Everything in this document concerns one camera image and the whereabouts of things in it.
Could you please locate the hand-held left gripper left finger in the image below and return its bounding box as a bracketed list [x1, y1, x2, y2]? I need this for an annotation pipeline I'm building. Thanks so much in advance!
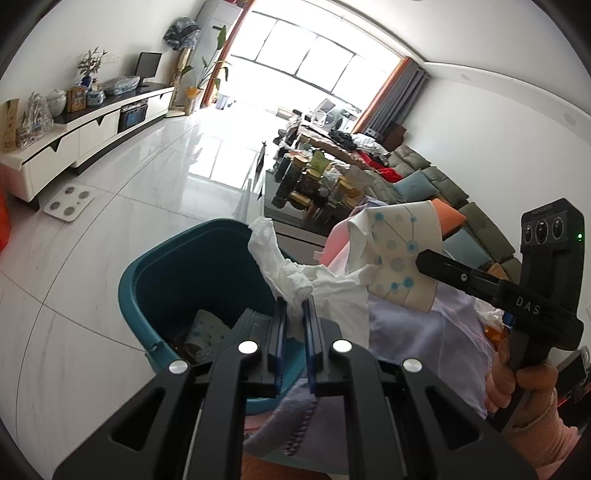
[53, 298, 288, 480]

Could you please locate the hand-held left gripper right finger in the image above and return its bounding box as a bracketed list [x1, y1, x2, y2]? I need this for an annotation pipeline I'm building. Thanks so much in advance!
[302, 298, 539, 480]

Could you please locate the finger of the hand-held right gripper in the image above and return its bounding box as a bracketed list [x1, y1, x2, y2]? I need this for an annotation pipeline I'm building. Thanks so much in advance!
[416, 249, 504, 305]

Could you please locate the white tissue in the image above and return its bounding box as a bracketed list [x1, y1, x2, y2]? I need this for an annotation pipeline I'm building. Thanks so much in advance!
[248, 217, 370, 356]

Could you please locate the beige dotted cloth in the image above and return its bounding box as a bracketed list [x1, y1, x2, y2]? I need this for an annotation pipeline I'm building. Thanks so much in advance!
[346, 200, 444, 315]

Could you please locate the dotted white paper cup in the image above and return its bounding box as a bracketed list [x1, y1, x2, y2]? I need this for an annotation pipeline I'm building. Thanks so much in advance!
[185, 310, 234, 365]

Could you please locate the teal trash bin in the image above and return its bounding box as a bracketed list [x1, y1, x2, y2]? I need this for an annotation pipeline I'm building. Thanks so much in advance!
[117, 218, 319, 416]

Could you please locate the person's right forearm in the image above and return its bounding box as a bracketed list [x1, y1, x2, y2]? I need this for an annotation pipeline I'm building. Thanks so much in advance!
[505, 392, 583, 480]

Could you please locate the person's right hand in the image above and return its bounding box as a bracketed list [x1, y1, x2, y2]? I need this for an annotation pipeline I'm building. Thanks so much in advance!
[485, 339, 559, 412]

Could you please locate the blue-grey cushion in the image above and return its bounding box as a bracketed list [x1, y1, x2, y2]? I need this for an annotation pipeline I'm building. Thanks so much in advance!
[394, 172, 437, 204]
[445, 228, 490, 271]

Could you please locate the checked lilac tablecloth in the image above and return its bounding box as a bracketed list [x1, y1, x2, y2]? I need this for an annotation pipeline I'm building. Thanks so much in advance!
[242, 203, 502, 472]

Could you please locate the green sofa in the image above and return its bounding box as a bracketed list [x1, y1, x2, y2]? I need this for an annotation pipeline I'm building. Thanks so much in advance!
[369, 143, 522, 282]

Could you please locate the dark glass coffee table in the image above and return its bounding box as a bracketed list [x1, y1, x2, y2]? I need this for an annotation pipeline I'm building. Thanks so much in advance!
[233, 138, 365, 245]

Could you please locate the cluttered coffee table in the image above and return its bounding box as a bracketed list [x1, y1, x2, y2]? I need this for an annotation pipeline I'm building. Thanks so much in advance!
[272, 150, 370, 217]

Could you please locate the orange and grey curtain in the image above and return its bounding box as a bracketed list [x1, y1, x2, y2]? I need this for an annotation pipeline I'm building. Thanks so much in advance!
[358, 58, 430, 139]
[226, 0, 256, 61]

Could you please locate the white bathroom scale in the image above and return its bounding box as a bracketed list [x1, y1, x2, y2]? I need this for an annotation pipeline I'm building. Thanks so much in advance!
[44, 186, 95, 221]

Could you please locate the large window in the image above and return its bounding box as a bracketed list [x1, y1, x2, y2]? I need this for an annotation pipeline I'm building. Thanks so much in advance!
[228, 0, 402, 116]

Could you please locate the white and black tv stand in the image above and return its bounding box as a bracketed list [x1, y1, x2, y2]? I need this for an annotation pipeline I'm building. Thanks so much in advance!
[0, 83, 176, 201]

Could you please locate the tall green leafy plant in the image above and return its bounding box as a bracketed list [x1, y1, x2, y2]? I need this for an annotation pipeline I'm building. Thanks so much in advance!
[189, 25, 232, 114]

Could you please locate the clear plastic bag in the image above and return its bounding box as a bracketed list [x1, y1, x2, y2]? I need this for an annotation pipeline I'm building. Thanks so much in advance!
[104, 75, 140, 95]

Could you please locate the black monitor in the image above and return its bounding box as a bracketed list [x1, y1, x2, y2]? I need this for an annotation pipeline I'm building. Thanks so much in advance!
[135, 52, 163, 88]

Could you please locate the hanging dark patterned cloth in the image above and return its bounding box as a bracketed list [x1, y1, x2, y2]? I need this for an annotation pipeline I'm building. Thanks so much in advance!
[164, 17, 201, 51]

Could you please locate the white standing air conditioner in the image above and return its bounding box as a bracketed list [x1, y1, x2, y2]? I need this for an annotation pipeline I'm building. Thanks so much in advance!
[195, 0, 243, 63]

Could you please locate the white ceramic jar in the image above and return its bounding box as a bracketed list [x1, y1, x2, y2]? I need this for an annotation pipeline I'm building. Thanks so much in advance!
[46, 89, 68, 116]

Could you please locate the ship model in plastic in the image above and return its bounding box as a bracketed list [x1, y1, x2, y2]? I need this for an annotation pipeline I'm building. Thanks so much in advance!
[18, 92, 54, 148]

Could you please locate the small plant in blue vase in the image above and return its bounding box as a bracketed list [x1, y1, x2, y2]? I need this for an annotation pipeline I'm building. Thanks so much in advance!
[76, 46, 108, 88]

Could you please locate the tall yellow patterned box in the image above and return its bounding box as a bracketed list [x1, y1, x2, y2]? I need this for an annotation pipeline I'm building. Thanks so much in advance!
[2, 99, 21, 151]

